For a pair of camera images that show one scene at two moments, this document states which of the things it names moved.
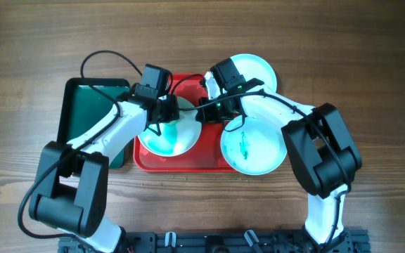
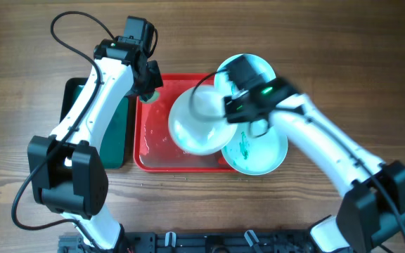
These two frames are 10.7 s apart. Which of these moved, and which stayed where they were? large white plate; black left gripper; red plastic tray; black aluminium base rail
Moved: large white plate; black left gripper
Stayed: red plastic tray; black aluminium base rail
